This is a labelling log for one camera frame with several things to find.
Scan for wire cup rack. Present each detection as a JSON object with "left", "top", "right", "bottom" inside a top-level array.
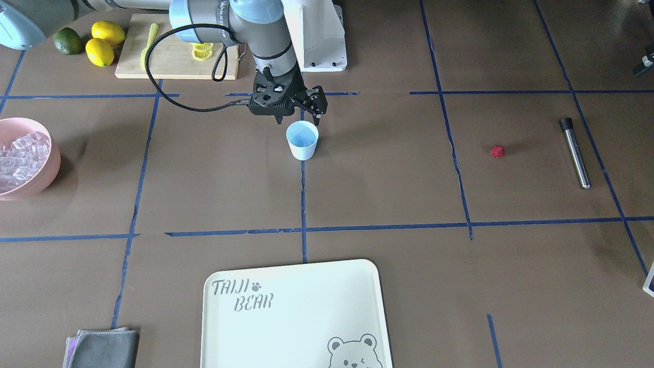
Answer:
[{"left": 642, "top": 263, "right": 654, "bottom": 297}]

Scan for red strawberry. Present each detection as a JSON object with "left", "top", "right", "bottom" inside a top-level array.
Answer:
[{"left": 490, "top": 145, "right": 505, "bottom": 158}]

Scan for clear ice cubes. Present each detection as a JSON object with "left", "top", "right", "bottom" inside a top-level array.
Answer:
[{"left": 1, "top": 132, "right": 52, "bottom": 193}]

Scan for steel muddler black tip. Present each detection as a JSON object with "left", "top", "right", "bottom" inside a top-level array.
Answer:
[{"left": 558, "top": 117, "right": 591, "bottom": 190}]

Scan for pink bowl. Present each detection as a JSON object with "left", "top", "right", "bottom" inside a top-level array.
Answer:
[{"left": 2, "top": 117, "right": 61, "bottom": 202}]

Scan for lemon slices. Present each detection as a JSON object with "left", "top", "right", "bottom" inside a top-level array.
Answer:
[{"left": 191, "top": 42, "right": 214, "bottom": 61}]

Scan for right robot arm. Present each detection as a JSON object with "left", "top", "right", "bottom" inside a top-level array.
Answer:
[{"left": 2, "top": 1, "right": 328, "bottom": 125}]

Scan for yellow lemon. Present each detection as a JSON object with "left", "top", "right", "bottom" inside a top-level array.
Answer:
[
  {"left": 91, "top": 20, "right": 126, "bottom": 46},
  {"left": 85, "top": 38, "right": 115, "bottom": 67}
]

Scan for cream bear tray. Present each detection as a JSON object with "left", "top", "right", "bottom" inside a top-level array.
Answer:
[{"left": 199, "top": 259, "right": 394, "bottom": 367}]

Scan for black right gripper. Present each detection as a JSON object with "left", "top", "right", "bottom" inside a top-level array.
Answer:
[{"left": 248, "top": 66, "right": 329, "bottom": 127}]

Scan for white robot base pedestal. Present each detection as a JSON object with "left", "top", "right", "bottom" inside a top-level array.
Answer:
[{"left": 282, "top": 1, "right": 348, "bottom": 73}]

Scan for green lime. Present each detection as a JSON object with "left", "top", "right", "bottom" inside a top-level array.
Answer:
[{"left": 52, "top": 27, "right": 84, "bottom": 55}]

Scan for wooden cutting board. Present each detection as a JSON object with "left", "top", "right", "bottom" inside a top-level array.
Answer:
[{"left": 114, "top": 14, "right": 223, "bottom": 80}]

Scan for yellow plastic knife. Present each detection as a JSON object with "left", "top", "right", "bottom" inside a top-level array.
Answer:
[{"left": 139, "top": 23, "right": 159, "bottom": 71}]

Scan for yellow lemon lower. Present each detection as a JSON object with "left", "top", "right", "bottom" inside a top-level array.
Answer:
[{"left": 85, "top": 38, "right": 115, "bottom": 67}]

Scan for light blue plastic cup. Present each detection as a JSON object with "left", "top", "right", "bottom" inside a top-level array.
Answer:
[{"left": 286, "top": 120, "right": 319, "bottom": 161}]

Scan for grey folded cloth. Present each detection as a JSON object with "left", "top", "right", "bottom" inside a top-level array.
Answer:
[{"left": 62, "top": 328, "right": 138, "bottom": 367}]

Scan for yellow lemon upper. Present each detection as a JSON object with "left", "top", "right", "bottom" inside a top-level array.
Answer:
[{"left": 91, "top": 20, "right": 126, "bottom": 46}]

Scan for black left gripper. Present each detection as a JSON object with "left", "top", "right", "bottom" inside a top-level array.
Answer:
[{"left": 635, "top": 46, "right": 653, "bottom": 77}]

